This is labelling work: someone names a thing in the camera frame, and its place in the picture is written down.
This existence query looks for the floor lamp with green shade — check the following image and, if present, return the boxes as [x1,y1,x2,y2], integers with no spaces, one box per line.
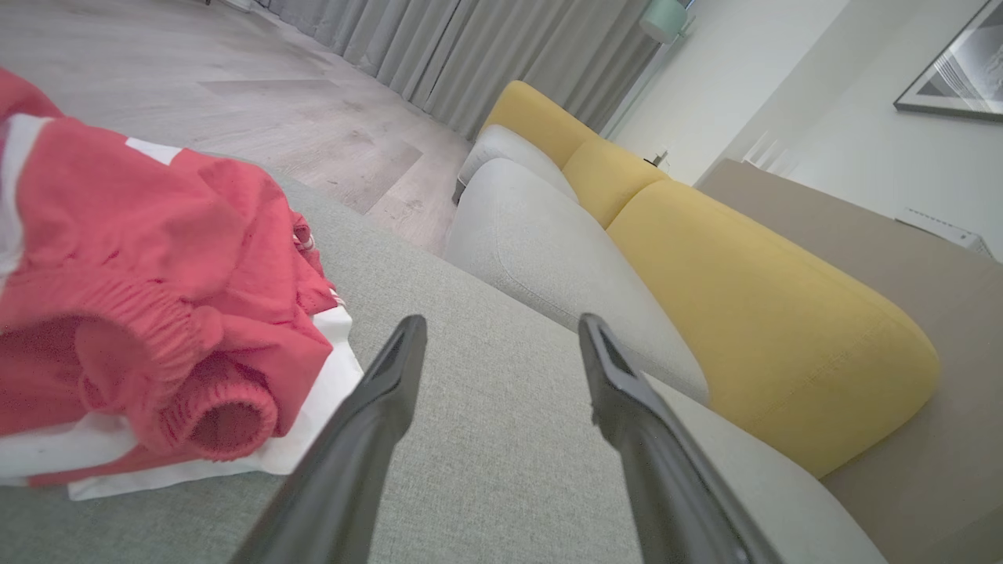
[599,0,695,139]

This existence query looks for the white low wall appliance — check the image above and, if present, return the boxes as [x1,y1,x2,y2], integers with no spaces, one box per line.
[896,207,998,261]

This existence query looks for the small yellow sofa back cushion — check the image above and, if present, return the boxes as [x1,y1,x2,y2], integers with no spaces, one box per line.
[479,80,601,170]

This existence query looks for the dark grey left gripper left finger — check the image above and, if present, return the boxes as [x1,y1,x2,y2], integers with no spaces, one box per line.
[231,315,429,564]

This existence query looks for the black framed wall picture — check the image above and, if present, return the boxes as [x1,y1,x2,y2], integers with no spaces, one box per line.
[893,0,1003,123]

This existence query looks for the red jersey with white sleeves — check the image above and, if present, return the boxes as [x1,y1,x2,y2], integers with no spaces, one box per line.
[0,210,366,502]

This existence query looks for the grey pleated curtain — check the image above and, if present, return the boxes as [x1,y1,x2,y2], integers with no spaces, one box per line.
[257,0,668,143]

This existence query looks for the small grey sofa seat cushion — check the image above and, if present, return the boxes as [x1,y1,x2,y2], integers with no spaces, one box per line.
[454,124,581,206]

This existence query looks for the large yellow sofa back cushion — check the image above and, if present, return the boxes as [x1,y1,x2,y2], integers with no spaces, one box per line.
[606,179,941,479]

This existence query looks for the red shorts with white stripe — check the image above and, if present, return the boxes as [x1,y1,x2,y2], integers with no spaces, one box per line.
[0,67,339,465]

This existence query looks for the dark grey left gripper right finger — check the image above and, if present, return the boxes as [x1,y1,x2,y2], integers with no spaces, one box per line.
[578,313,784,564]

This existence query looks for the medium yellow sofa back cushion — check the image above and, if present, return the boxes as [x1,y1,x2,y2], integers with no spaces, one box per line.
[561,139,672,230]

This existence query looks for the large grey sofa seat cushion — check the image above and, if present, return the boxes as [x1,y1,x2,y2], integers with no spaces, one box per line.
[443,157,711,406]

